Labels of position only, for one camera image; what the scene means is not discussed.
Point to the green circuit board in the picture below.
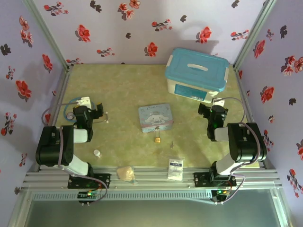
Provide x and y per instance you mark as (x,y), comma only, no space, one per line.
(88,194)
(221,192)

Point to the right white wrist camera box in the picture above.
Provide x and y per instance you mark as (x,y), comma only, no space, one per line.
(218,102)

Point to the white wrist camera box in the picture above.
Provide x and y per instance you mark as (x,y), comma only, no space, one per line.
(84,101)
(218,102)

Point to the right green circuit board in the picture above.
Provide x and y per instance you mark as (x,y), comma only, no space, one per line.
(221,192)

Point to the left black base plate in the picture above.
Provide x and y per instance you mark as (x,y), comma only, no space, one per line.
(104,180)

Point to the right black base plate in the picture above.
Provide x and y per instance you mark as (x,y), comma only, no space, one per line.
(201,179)

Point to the blue lidded white storage box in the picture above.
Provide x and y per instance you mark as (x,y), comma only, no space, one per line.
(196,68)

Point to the beige cotton bag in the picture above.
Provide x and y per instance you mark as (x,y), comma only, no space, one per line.
(125,173)

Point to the aluminium corner post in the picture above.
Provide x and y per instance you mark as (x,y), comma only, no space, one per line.
(47,35)
(254,33)

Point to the aluminium frame rail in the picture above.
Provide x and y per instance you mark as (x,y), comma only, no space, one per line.
(151,179)

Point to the cartoon dog tin box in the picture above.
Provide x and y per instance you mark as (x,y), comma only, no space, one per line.
(155,117)

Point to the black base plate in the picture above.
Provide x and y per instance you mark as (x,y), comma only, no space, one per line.
(201,179)
(104,180)

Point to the white plastic sachet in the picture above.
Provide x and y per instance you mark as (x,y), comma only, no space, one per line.
(175,169)

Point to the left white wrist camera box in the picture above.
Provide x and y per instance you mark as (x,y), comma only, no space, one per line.
(84,101)

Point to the left green circuit board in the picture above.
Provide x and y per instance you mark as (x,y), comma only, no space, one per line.
(88,194)

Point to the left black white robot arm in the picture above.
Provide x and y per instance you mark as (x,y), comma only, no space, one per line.
(54,146)

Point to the small white bottle cap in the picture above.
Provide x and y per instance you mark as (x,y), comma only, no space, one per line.
(97,153)

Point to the blue stethoscope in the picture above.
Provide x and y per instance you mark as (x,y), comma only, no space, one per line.
(69,116)

